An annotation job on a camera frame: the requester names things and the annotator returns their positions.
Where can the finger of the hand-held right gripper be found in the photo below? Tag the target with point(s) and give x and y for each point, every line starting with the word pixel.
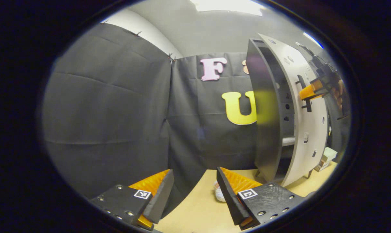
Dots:
pixel 308 92

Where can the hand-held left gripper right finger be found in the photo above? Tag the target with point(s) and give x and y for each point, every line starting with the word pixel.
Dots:
pixel 229 197

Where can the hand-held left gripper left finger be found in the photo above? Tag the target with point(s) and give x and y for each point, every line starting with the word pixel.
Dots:
pixel 161 200

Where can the light grey cabinet door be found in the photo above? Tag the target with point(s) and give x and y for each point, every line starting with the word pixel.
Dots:
pixel 315 129

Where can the dark grey cabinet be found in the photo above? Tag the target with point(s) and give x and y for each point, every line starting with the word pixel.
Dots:
pixel 263 145

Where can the pale green book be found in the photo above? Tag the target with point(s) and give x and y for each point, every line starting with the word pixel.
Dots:
pixel 330 152

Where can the brown book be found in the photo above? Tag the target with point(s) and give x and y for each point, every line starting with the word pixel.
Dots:
pixel 325 160

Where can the grey book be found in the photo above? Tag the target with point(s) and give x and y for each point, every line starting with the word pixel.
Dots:
pixel 320 167

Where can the black backdrop cloth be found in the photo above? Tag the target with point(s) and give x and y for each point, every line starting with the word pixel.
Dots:
pixel 111 113

